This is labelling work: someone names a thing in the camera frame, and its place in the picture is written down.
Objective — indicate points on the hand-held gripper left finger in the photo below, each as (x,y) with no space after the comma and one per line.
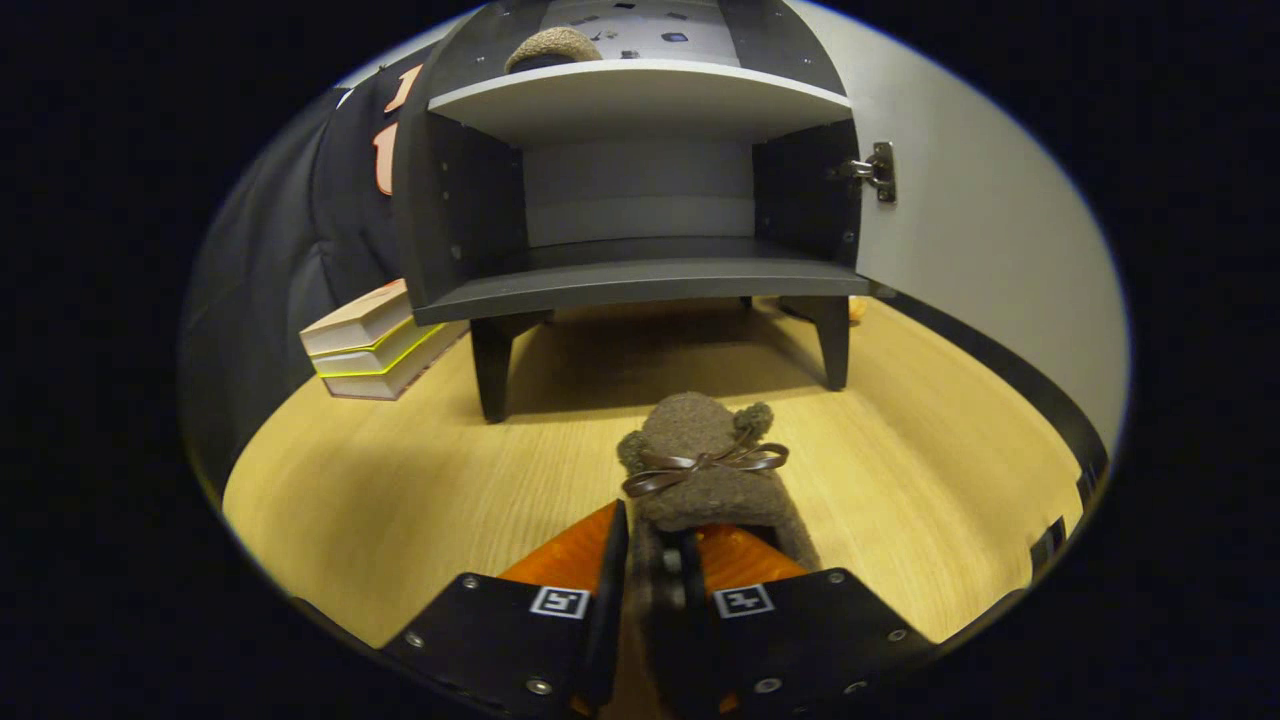
(605,620)

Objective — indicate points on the dark equipment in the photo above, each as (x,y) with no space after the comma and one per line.
(1048,545)

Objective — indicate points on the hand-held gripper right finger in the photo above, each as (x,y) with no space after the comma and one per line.
(810,640)

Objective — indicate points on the metal door hinge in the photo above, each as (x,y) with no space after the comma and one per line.
(880,172)

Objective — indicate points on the brown fuzzy shoe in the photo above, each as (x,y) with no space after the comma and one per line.
(550,48)
(700,490)

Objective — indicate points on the black backdrop cloth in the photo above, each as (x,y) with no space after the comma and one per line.
(260,300)

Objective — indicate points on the dark grey shoe cabinet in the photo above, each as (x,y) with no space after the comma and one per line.
(640,275)

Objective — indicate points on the yellow edged book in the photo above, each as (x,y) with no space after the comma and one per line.
(375,358)

